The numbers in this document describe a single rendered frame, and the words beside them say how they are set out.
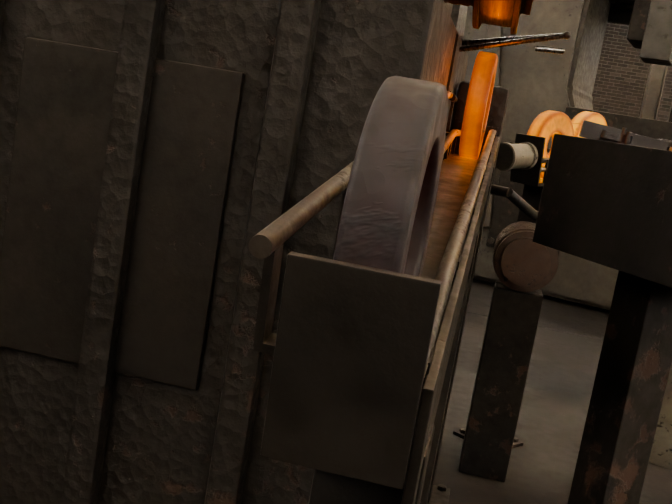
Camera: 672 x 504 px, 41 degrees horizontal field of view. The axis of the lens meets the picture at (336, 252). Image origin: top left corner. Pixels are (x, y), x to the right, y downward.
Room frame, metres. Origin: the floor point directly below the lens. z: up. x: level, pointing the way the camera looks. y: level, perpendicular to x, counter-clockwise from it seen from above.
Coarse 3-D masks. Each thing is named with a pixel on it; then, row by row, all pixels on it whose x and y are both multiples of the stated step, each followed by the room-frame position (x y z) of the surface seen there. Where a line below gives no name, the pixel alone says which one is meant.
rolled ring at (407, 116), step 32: (384, 96) 0.47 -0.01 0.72; (416, 96) 0.47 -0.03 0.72; (384, 128) 0.45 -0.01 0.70; (416, 128) 0.45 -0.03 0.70; (384, 160) 0.44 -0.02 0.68; (416, 160) 0.44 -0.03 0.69; (352, 192) 0.43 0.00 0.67; (384, 192) 0.43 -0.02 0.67; (416, 192) 0.44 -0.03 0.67; (352, 224) 0.43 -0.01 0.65; (384, 224) 0.42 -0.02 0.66; (416, 224) 0.57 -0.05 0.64; (352, 256) 0.42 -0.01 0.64; (384, 256) 0.42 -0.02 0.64; (416, 256) 0.57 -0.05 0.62
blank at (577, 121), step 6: (582, 114) 2.15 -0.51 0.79; (588, 114) 2.14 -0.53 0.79; (594, 114) 2.15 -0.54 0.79; (600, 114) 2.17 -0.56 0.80; (576, 120) 2.13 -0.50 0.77; (582, 120) 2.12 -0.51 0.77; (588, 120) 2.13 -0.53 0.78; (594, 120) 2.15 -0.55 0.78; (600, 120) 2.17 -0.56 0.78; (576, 126) 2.12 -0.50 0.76; (576, 132) 2.11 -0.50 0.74
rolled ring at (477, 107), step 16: (480, 64) 1.53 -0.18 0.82; (496, 64) 1.60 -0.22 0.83; (480, 80) 1.51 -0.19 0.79; (480, 96) 1.50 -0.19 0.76; (464, 112) 1.50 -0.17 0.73; (480, 112) 1.50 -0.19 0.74; (464, 128) 1.51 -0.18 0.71; (480, 128) 1.50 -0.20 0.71; (464, 144) 1.53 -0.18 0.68; (480, 144) 1.57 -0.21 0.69
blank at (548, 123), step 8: (544, 112) 2.04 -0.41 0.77; (552, 112) 2.04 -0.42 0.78; (560, 112) 2.05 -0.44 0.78; (536, 120) 2.03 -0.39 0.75; (544, 120) 2.01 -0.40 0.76; (552, 120) 2.03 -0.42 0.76; (560, 120) 2.05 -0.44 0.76; (568, 120) 2.07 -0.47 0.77; (536, 128) 2.01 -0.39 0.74; (544, 128) 2.01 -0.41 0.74; (552, 128) 2.03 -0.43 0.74; (560, 128) 2.05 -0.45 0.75; (568, 128) 2.08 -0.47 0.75; (544, 136) 2.01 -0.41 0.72; (552, 136) 2.09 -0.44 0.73; (544, 152) 2.02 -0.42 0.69
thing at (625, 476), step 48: (576, 144) 1.09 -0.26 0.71; (624, 144) 1.02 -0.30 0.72; (576, 192) 1.07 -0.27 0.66; (624, 192) 1.00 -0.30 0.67; (576, 240) 1.06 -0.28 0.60; (624, 240) 0.99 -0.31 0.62; (624, 288) 1.08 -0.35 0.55; (624, 336) 1.06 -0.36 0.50; (624, 384) 1.05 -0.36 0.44; (624, 432) 1.04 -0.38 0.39; (576, 480) 1.09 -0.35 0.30; (624, 480) 1.05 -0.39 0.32
